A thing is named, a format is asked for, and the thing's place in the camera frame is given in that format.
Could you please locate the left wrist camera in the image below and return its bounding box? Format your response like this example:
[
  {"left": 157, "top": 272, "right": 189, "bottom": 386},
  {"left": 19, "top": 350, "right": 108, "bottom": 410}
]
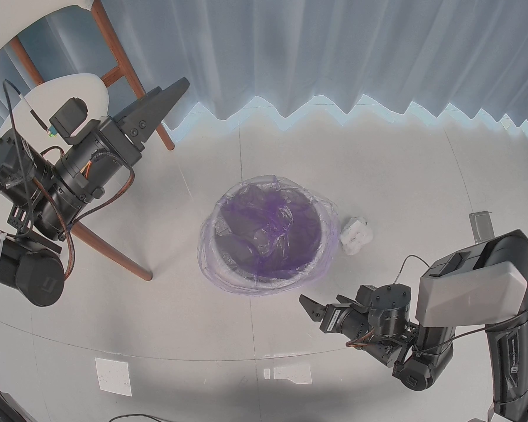
[{"left": 48, "top": 97, "right": 102, "bottom": 146}]

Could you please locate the white cushioned wooden chair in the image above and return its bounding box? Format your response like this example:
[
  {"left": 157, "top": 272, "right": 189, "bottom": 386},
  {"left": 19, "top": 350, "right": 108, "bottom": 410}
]
[{"left": 0, "top": 0, "right": 177, "bottom": 282}]

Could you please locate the purple plastic bag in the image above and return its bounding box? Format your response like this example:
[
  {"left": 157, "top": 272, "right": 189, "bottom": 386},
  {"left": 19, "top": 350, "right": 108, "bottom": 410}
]
[{"left": 199, "top": 173, "right": 339, "bottom": 297}]

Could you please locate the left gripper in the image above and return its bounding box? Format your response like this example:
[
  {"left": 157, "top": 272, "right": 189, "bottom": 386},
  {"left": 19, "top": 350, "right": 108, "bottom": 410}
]
[{"left": 53, "top": 76, "right": 191, "bottom": 202}]

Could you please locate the black cable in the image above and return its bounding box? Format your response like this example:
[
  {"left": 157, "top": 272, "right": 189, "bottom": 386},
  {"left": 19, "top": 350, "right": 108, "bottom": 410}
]
[
  {"left": 108, "top": 413, "right": 172, "bottom": 422},
  {"left": 2, "top": 79, "right": 55, "bottom": 236},
  {"left": 395, "top": 255, "right": 434, "bottom": 287}
]

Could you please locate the crumpled white paper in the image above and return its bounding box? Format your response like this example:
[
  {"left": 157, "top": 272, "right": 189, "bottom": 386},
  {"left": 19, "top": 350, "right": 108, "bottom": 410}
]
[{"left": 340, "top": 216, "right": 375, "bottom": 256}]

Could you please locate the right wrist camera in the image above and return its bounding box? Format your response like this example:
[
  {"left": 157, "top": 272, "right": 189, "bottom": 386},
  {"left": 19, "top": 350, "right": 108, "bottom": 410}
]
[{"left": 356, "top": 285, "right": 378, "bottom": 312}]

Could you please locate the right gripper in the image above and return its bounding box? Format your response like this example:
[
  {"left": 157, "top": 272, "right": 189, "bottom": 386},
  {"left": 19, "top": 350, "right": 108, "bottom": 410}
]
[{"left": 299, "top": 295, "right": 372, "bottom": 339}]

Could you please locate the pale blue curtain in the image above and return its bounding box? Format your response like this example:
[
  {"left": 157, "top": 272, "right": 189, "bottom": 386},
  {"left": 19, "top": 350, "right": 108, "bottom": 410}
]
[{"left": 0, "top": 0, "right": 528, "bottom": 142}]

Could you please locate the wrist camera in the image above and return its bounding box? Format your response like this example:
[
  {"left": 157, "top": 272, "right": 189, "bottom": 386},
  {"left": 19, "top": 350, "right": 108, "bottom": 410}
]
[
  {"left": 356, "top": 285, "right": 378, "bottom": 312},
  {"left": 48, "top": 97, "right": 102, "bottom": 146}
]

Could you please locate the white trash bin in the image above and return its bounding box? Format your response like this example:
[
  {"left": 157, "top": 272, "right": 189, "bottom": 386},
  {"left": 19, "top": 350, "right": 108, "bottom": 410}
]
[{"left": 211, "top": 181, "right": 331, "bottom": 291}]

